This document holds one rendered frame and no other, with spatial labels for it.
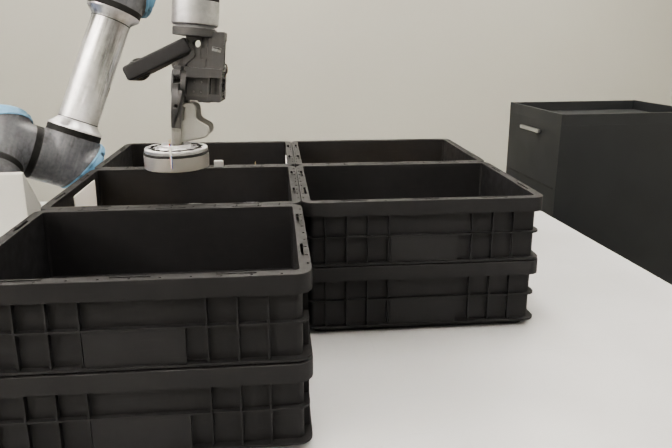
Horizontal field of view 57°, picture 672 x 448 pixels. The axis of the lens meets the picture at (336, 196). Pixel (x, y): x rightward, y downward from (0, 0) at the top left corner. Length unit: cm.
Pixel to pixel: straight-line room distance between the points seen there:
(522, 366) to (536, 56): 391
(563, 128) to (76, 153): 173
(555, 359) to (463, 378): 16
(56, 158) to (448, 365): 92
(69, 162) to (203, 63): 51
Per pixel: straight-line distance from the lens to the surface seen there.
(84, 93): 148
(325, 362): 99
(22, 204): 130
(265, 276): 70
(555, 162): 253
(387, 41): 441
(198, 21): 104
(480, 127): 468
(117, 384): 77
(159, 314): 74
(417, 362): 100
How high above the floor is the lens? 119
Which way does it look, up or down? 14 degrees down
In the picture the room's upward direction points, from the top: straight up
